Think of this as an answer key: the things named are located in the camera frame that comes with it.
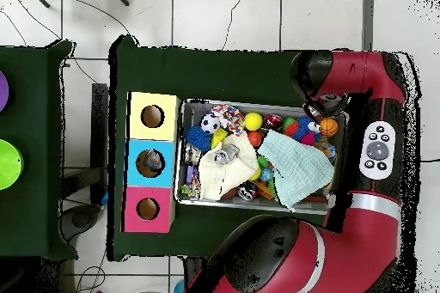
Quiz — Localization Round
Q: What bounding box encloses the silver mesh bin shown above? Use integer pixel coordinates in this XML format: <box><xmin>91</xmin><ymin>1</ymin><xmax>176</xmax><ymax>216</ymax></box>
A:
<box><xmin>173</xmin><ymin>98</ymin><xmax>348</xmax><ymax>217</ymax></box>

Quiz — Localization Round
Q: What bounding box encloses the wooden box with three holes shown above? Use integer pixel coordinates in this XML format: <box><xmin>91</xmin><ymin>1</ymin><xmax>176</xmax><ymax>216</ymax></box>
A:
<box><xmin>119</xmin><ymin>91</ymin><xmax>182</xmax><ymax>234</ymax></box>

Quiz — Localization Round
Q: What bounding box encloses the blue spiky ball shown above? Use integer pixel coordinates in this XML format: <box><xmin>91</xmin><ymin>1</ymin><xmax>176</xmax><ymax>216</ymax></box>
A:
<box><xmin>185</xmin><ymin>125</ymin><xmax>213</xmax><ymax>153</ymax></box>

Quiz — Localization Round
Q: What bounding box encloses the small soccer ball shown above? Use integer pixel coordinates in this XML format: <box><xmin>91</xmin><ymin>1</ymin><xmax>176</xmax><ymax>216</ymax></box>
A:
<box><xmin>199</xmin><ymin>113</ymin><xmax>222</xmax><ymax>135</ymax></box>

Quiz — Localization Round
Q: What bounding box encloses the cream cloth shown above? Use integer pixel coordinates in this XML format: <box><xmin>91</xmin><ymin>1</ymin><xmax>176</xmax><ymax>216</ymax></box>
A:
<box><xmin>198</xmin><ymin>132</ymin><xmax>261</xmax><ymax>201</ymax></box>

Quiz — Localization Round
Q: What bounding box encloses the orange ball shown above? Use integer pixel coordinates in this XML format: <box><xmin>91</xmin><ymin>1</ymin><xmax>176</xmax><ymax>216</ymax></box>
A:
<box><xmin>247</xmin><ymin>130</ymin><xmax>263</xmax><ymax>148</ymax></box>

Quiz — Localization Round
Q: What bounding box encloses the yellow ball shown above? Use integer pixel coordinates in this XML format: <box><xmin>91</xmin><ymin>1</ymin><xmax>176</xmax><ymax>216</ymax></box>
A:
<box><xmin>243</xmin><ymin>111</ymin><xmax>264</xmax><ymax>131</ymax></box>

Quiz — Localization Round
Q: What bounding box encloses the dark green tablecloth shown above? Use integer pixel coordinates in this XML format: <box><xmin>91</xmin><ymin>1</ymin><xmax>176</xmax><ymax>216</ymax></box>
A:
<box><xmin>107</xmin><ymin>34</ymin><xmax>352</xmax><ymax>262</ymax></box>

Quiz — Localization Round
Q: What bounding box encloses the mint green cloth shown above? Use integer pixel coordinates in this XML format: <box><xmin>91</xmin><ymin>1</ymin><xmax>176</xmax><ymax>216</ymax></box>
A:
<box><xmin>257</xmin><ymin>130</ymin><xmax>336</xmax><ymax>210</ymax></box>

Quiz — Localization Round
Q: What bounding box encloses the blue spiky toy with eyes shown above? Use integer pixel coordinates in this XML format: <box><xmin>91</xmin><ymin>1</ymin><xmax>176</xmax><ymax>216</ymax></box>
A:
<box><xmin>282</xmin><ymin>114</ymin><xmax>322</xmax><ymax>146</ymax></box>

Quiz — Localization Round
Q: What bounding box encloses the small orange basketball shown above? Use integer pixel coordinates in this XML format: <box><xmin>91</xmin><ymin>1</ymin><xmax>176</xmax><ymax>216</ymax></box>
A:
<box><xmin>319</xmin><ymin>117</ymin><xmax>339</xmax><ymax>137</ymax></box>

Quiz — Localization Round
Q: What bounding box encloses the side table with green cloth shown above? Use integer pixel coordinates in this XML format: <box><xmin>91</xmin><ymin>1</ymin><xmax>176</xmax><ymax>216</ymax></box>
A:
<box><xmin>0</xmin><ymin>40</ymin><xmax>78</xmax><ymax>261</ymax></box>

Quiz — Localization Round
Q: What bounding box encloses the lime green disc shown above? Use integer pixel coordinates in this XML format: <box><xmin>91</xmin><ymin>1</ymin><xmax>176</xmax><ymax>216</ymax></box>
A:
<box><xmin>0</xmin><ymin>138</ymin><xmax>25</xmax><ymax>192</ymax></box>

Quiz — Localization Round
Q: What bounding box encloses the purple disc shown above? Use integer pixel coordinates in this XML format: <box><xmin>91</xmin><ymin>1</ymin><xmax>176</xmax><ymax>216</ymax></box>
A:
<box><xmin>0</xmin><ymin>70</ymin><xmax>10</xmax><ymax>113</ymax></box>

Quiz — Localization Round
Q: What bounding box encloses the thin black floor cable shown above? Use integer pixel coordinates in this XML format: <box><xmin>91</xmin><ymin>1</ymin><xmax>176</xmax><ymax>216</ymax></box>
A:
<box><xmin>221</xmin><ymin>0</ymin><xmax>249</xmax><ymax>52</ymax></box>

